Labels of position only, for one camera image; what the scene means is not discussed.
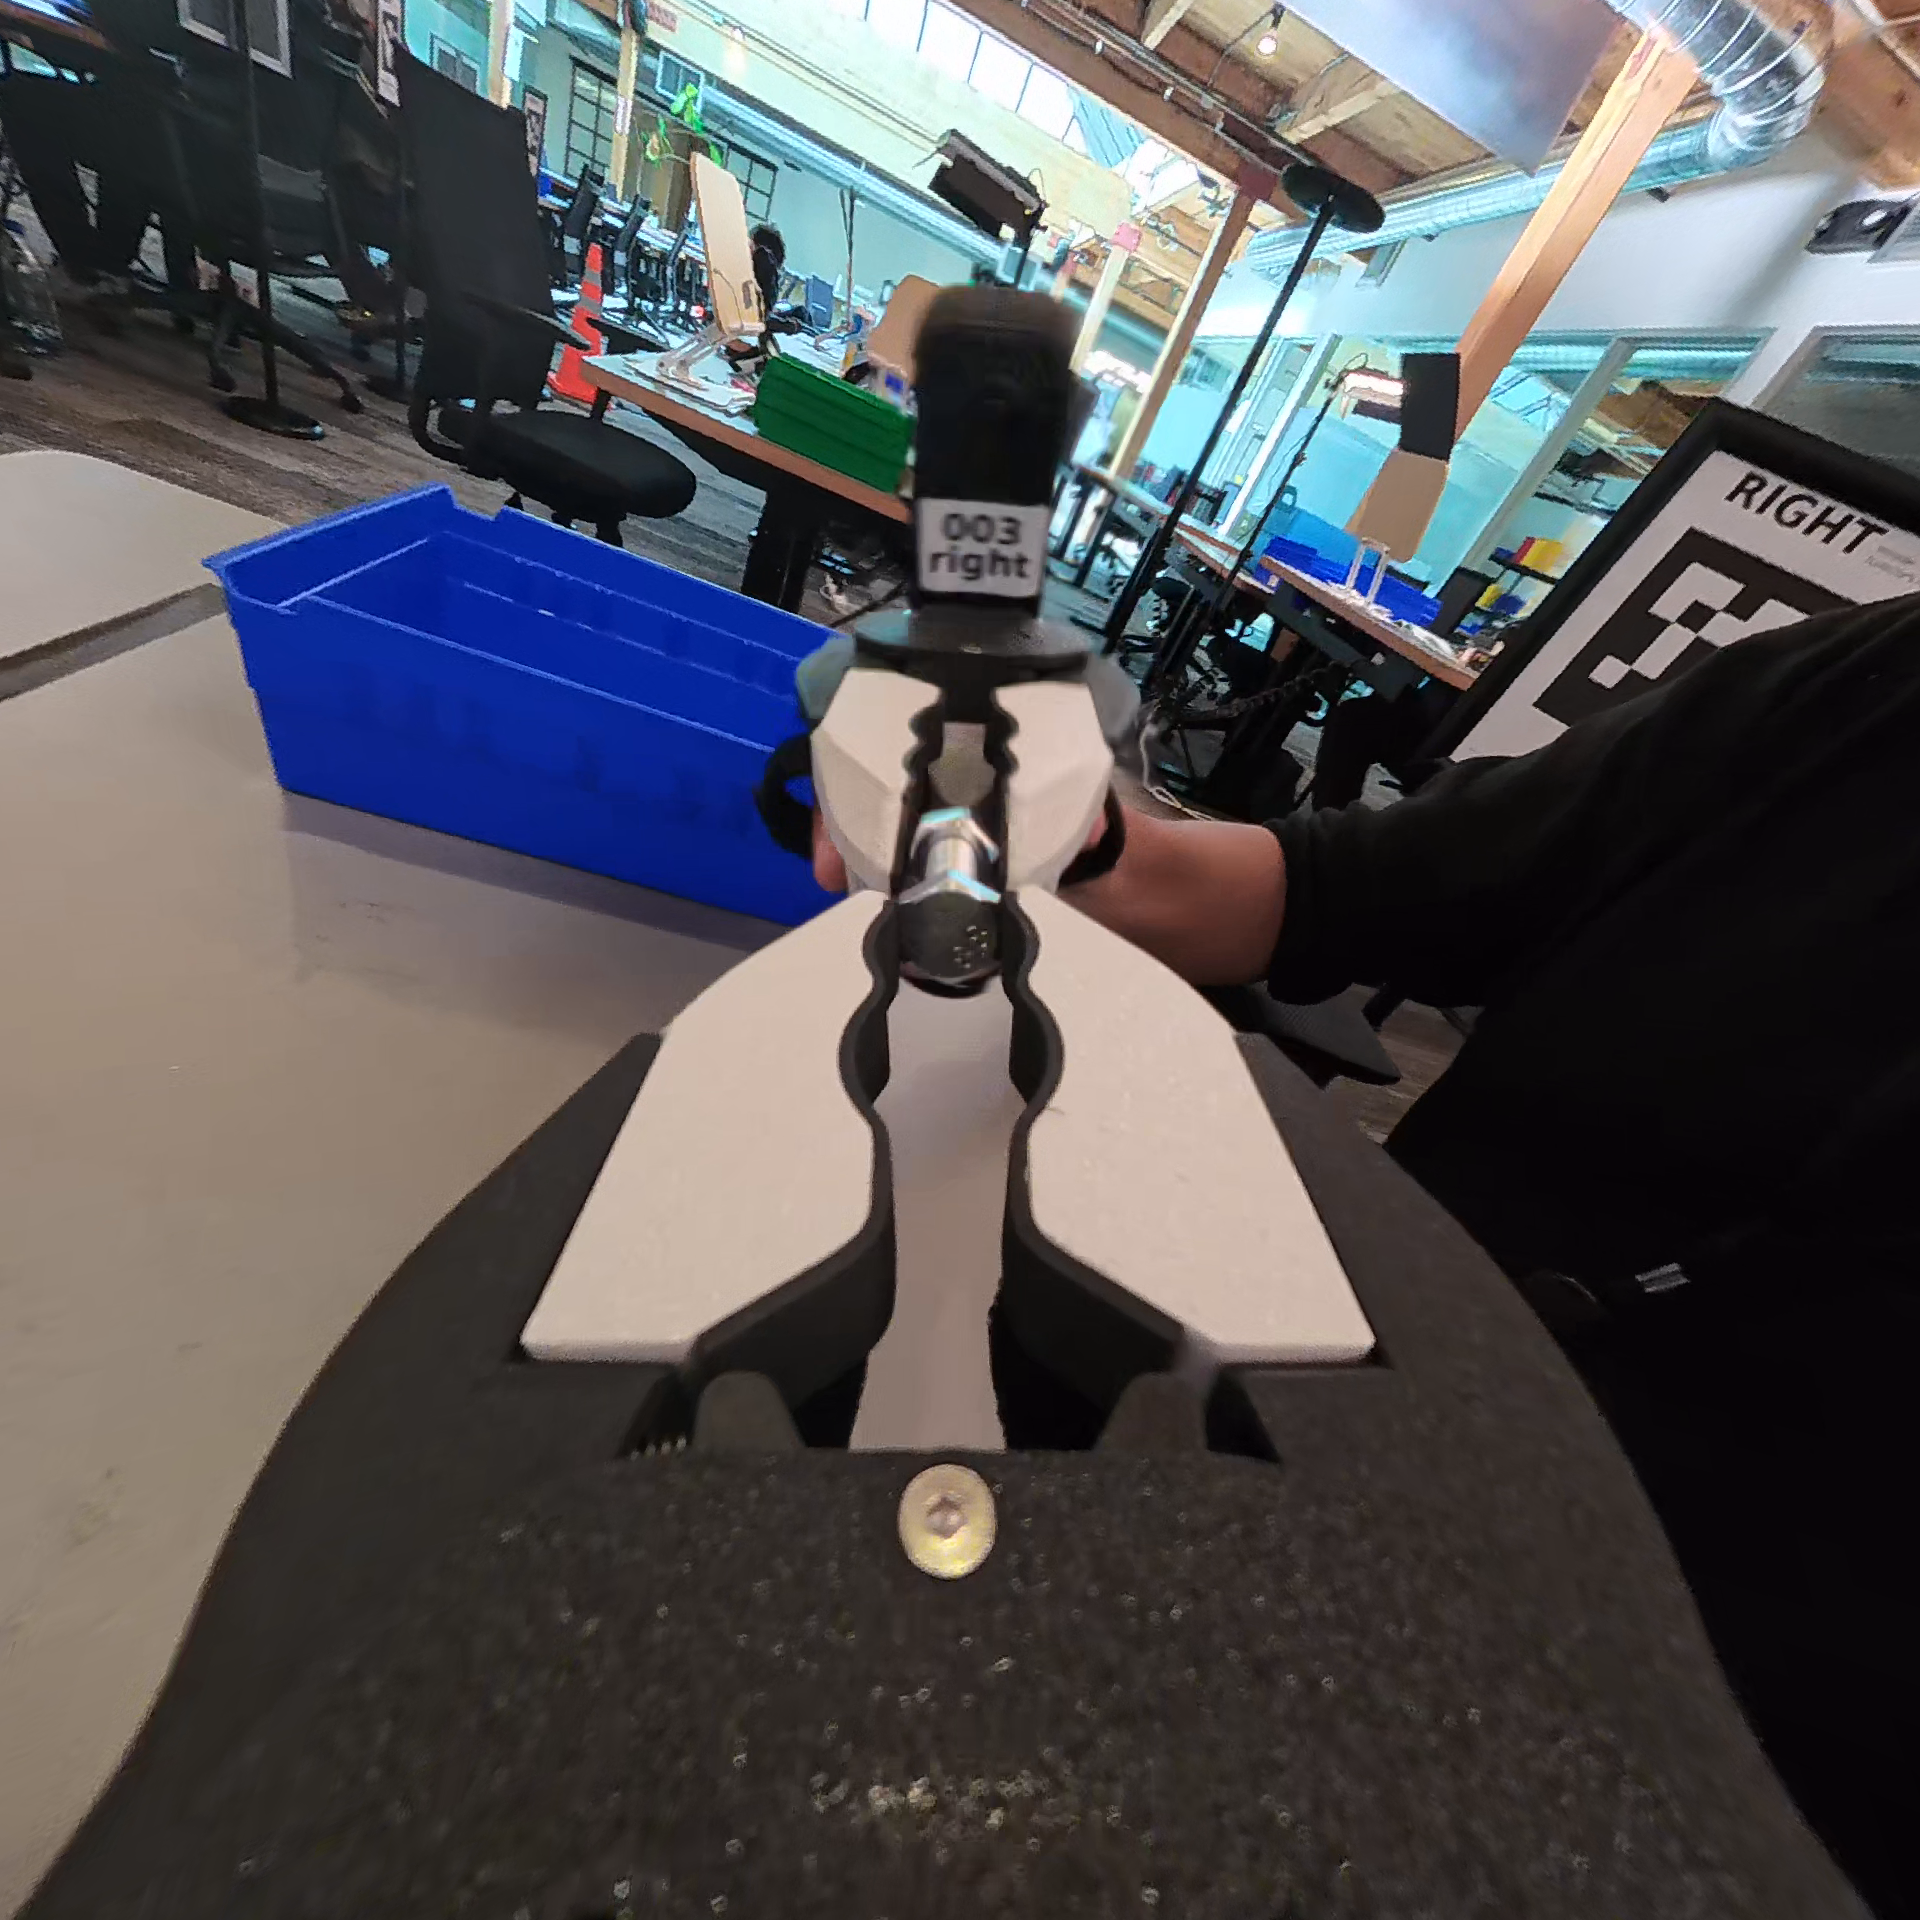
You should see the green plastic bin stack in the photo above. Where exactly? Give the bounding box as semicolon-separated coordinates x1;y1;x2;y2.
749;353;919;485

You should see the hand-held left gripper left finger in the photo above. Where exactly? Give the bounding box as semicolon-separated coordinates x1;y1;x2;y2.
520;886;902;1452

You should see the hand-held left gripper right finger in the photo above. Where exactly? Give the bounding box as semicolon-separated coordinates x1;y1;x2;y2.
990;888;1377;1454

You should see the person's black sweater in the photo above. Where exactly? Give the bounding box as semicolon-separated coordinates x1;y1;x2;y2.
1388;958;1920;1920

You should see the black studio light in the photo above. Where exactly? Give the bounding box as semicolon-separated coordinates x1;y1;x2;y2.
928;128;1050;243

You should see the framed code sign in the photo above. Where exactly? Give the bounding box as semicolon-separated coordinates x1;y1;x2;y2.
1446;397;1920;766

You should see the blue plastic bin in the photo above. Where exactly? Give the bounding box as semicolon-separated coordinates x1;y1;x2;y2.
202;483;848;929

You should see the silver spiral air duct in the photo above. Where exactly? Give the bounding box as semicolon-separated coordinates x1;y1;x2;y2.
1246;0;1825;289

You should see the person's right forearm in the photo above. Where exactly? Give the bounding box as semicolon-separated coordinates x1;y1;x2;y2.
1265;602;1920;1006

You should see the black ceiling duct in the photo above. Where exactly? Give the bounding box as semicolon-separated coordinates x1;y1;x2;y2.
1282;0;1630;176

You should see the steel hex bolt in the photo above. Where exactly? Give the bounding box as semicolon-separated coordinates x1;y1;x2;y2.
892;854;1007;995

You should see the long wooden work table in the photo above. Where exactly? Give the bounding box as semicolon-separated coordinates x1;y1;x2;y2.
1169;516;1487;696
582;353;916;610

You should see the orange traffic cone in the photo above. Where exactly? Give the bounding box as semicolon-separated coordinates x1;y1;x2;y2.
544;241;615;406

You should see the tilted display board stand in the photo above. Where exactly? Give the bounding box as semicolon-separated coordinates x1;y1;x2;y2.
687;150;756;360
871;273;940;384

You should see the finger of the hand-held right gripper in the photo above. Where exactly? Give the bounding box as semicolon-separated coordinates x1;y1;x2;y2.
981;673;1119;891
809;672;940;895

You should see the person's right hand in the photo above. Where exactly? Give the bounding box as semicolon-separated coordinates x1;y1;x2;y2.
1045;807;1295;991

